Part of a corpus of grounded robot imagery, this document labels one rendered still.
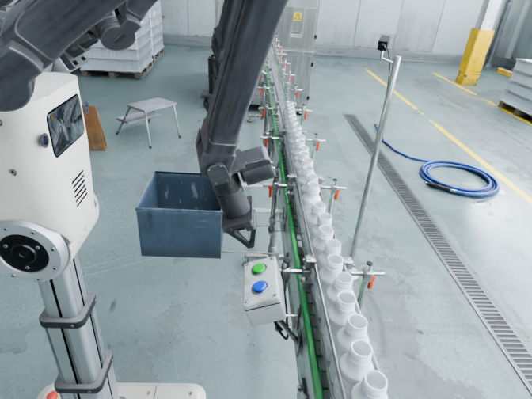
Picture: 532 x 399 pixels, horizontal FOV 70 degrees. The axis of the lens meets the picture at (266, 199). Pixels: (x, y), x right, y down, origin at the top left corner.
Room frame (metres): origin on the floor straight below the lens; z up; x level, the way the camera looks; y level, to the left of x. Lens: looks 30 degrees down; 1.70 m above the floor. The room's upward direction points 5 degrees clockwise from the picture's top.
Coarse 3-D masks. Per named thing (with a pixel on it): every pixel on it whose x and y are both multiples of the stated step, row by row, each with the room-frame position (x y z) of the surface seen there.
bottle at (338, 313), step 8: (344, 296) 0.58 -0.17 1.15; (352, 296) 0.57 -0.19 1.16; (336, 304) 0.56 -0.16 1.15; (344, 304) 0.55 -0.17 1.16; (352, 304) 0.55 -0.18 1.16; (328, 312) 0.56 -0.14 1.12; (336, 312) 0.55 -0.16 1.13; (344, 312) 0.54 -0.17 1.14; (352, 312) 0.55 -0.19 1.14; (336, 320) 0.54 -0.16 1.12; (344, 320) 0.54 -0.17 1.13; (336, 328) 0.54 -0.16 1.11; (328, 336) 0.54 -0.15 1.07; (328, 344) 0.54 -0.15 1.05; (328, 352) 0.54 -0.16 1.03; (328, 360) 0.54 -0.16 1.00
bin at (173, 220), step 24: (144, 192) 1.27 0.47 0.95; (168, 192) 1.46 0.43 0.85; (192, 192) 1.47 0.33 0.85; (144, 216) 1.16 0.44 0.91; (168, 216) 1.17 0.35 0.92; (192, 216) 1.17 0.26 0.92; (216, 216) 1.18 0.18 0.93; (144, 240) 1.16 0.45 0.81; (168, 240) 1.16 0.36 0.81; (192, 240) 1.17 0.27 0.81; (216, 240) 1.18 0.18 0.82
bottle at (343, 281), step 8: (344, 272) 0.64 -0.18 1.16; (336, 280) 0.61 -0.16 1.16; (344, 280) 0.64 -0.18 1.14; (352, 280) 0.62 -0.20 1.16; (328, 288) 0.63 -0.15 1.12; (336, 288) 0.61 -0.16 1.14; (344, 288) 0.60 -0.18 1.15; (328, 296) 0.61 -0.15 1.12; (336, 296) 0.60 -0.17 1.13; (328, 304) 0.61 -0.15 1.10
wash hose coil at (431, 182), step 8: (400, 152) 4.27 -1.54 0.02; (416, 160) 4.11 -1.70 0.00; (424, 160) 4.09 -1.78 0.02; (440, 160) 4.05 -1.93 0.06; (424, 168) 3.85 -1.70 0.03; (464, 168) 3.95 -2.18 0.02; (472, 168) 3.94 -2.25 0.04; (488, 176) 3.75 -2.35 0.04; (432, 184) 3.42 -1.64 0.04; (440, 184) 3.47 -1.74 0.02; (448, 184) 3.42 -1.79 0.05; (488, 184) 3.50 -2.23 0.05; (496, 184) 3.53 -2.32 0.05; (456, 192) 3.31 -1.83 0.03; (464, 192) 3.29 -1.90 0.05; (472, 192) 3.29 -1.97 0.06; (480, 192) 3.36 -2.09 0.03; (488, 192) 3.32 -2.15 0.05; (496, 192) 3.41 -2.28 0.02
